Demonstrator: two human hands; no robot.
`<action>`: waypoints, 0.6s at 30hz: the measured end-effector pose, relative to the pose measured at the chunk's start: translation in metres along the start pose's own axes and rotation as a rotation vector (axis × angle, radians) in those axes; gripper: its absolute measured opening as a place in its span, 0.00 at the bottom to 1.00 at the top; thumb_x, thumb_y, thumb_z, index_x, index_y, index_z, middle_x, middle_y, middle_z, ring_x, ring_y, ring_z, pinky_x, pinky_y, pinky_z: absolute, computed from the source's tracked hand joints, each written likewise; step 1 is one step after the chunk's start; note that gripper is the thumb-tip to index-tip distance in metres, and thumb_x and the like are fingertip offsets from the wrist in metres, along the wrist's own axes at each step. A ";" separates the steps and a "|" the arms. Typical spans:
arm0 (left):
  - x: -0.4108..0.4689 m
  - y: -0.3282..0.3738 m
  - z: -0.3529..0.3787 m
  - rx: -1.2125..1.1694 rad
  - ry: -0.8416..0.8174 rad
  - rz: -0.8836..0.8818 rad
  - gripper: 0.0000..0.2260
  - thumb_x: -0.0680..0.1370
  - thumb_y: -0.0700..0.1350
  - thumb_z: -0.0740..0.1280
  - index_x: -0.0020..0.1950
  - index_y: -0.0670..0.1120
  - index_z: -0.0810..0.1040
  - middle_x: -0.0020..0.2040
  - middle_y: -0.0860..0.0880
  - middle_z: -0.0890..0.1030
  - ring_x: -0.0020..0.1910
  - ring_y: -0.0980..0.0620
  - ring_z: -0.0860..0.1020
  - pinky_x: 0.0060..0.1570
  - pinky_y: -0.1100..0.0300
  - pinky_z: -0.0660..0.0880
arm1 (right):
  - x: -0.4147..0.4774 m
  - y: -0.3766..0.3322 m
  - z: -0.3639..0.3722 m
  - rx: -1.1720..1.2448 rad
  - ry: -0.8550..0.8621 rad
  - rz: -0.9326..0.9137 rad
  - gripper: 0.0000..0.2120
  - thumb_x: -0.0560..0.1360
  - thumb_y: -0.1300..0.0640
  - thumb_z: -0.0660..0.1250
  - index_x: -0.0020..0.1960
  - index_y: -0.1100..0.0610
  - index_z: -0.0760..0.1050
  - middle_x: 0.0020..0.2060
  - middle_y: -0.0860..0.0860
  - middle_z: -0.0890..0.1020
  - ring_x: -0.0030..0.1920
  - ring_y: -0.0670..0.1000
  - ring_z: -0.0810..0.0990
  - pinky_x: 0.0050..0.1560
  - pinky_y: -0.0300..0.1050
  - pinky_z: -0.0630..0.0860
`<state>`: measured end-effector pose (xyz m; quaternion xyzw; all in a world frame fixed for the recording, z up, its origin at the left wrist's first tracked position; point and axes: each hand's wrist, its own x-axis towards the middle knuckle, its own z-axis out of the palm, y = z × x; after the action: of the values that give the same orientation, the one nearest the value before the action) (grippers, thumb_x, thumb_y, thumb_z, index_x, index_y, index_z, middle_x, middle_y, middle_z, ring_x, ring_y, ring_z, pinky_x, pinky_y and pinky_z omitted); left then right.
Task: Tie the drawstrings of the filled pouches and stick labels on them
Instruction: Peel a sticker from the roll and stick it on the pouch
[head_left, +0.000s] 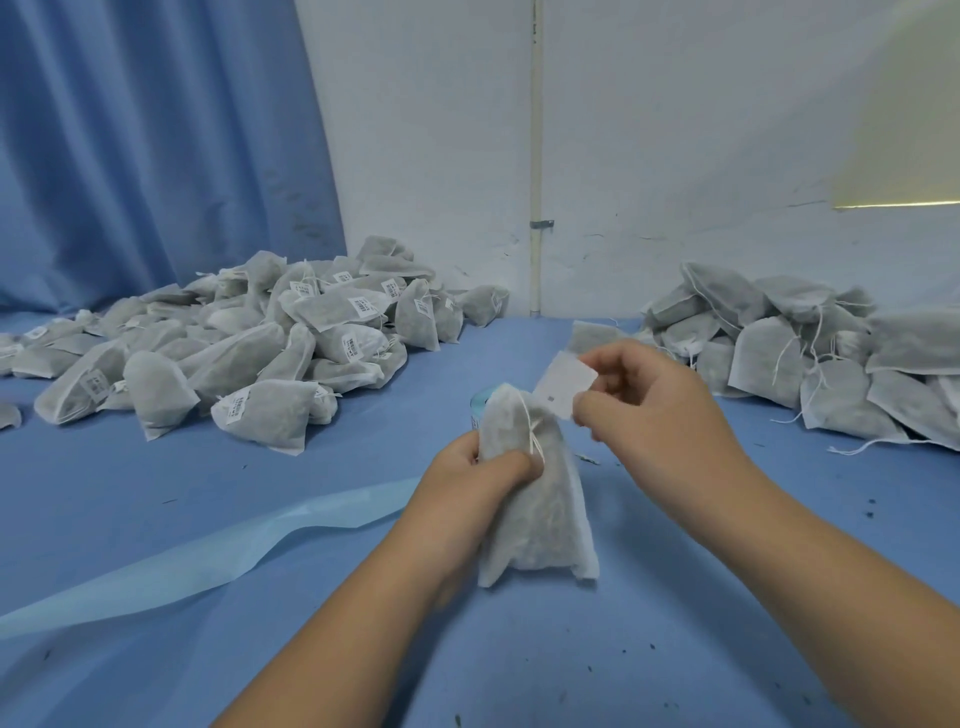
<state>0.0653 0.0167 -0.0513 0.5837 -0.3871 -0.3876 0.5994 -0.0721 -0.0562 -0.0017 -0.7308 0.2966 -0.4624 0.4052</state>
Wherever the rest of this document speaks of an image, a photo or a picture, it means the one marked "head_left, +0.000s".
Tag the person's right hand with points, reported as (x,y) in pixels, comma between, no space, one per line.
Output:
(668,420)

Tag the person's left hand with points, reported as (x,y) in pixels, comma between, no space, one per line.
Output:
(465,510)

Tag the white drawstring pouch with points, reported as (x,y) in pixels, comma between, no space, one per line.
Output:
(537,503)

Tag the white peeled label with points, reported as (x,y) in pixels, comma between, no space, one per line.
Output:
(564,384)

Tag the pile of unlabelled herb bags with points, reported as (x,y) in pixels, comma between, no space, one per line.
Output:
(795,353)

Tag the blue label roll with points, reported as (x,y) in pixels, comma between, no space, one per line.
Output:
(210,555)

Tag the pile of labelled herb bags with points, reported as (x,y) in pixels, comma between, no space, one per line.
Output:
(240,338)

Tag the person's left forearm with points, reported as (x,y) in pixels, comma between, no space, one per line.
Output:
(323,660)

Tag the person's right forearm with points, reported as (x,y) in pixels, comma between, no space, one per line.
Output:
(855,600)

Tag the grey pipe clamp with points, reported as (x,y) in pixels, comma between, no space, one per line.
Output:
(542,225)

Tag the blue curtain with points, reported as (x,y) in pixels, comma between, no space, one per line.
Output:
(150,143)

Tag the white wall pipe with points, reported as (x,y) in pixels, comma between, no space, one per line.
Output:
(536,150)

